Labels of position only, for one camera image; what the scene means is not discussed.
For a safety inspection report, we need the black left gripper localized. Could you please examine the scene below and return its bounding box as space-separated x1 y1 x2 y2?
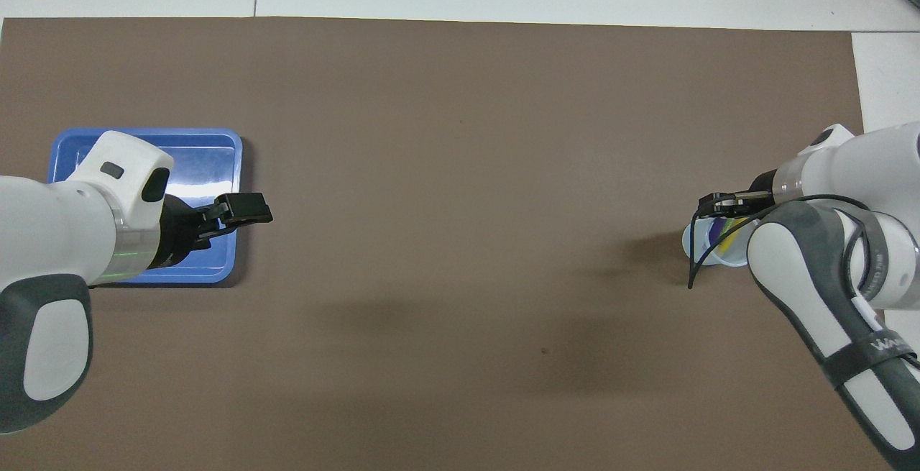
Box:
147 193 275 271

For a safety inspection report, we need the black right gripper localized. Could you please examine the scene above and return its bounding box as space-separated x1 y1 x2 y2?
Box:
699 169 779 219

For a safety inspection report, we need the blue plastic tray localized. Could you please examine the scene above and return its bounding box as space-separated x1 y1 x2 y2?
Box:
47 128 244 285

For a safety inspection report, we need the translucent plastic cup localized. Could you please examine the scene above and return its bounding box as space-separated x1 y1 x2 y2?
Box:
681 216 753 269

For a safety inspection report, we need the brown table mat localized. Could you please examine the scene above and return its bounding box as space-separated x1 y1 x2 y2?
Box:
0 17 903 471

